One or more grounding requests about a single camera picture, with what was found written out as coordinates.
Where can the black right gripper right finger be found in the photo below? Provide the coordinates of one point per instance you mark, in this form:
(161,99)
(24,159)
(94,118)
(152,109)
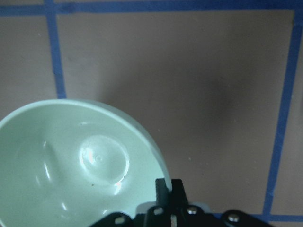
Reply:
(177,195)

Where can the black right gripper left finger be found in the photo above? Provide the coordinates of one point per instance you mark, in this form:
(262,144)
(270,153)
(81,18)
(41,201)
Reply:
(162,193)

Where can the green bowl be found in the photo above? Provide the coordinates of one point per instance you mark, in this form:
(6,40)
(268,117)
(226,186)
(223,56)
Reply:
(71,163)

